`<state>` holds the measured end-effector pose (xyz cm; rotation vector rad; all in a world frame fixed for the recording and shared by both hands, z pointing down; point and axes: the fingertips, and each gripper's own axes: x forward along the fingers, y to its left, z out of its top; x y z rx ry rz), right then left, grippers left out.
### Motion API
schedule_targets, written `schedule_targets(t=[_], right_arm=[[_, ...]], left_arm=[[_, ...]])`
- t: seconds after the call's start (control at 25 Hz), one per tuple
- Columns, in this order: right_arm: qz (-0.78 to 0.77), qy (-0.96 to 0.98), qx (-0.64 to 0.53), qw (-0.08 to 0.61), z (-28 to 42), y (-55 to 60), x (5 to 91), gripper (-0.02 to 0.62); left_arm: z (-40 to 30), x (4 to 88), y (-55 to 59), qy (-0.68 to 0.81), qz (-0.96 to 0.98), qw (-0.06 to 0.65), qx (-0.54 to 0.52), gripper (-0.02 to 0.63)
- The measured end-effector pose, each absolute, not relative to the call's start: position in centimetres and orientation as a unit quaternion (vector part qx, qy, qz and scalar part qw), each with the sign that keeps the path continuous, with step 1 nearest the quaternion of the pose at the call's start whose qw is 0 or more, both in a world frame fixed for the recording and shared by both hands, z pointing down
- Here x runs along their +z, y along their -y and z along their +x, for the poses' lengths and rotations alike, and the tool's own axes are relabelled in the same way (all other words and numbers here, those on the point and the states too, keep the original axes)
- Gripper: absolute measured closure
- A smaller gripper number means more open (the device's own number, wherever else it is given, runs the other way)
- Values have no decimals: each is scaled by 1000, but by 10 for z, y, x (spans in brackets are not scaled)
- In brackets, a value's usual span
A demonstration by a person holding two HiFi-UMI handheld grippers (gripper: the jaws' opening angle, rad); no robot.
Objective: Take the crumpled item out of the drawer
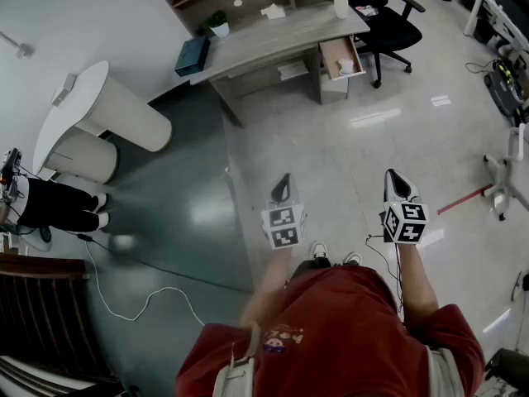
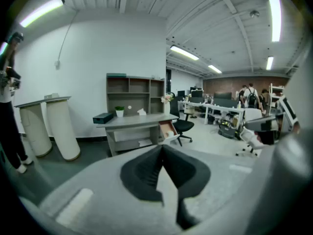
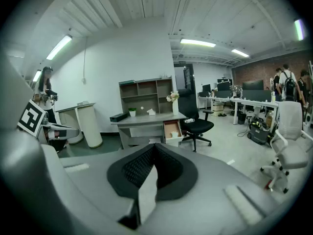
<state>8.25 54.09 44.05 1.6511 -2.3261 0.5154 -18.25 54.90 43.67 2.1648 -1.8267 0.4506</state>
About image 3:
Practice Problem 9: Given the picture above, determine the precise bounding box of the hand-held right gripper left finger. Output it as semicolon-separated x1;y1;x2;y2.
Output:
58;142;157;235

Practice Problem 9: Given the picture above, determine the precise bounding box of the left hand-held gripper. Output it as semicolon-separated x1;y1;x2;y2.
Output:
17;99;81;141

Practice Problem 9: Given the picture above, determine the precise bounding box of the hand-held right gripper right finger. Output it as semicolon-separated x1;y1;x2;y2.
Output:
140;143;277;235

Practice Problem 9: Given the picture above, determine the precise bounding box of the wooden desk drawer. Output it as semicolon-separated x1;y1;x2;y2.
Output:
163;120;185;146

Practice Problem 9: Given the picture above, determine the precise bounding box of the dark teal box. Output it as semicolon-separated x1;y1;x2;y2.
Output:
109;113;129;123

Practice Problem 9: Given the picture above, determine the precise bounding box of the black yellow vacuum cleaner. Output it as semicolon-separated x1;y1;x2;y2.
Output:
246;116;271;145

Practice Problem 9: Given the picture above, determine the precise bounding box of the grey wooden desk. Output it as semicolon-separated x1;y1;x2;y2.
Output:
110;111;189;149

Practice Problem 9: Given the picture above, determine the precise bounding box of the black office chair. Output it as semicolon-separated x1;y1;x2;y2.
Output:
178;88;215;153

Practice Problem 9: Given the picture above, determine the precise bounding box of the grey wooden hutch shelf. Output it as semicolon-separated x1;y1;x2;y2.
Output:
118;76;174;116

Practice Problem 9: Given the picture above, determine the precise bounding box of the white office chair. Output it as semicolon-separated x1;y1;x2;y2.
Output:
260;101;313;194

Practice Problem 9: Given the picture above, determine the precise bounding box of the pink flower bouquet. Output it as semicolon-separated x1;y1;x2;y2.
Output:
165;91;180;104

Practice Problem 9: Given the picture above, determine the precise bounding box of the row of white office desks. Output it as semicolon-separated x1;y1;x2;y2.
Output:
197;95;280;125

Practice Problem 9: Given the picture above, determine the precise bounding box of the black monitor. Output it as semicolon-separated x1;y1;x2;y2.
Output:
217;78;233;92
242;79;265;91

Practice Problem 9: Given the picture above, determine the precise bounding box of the dark door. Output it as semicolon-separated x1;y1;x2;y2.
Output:
174;64;196;93

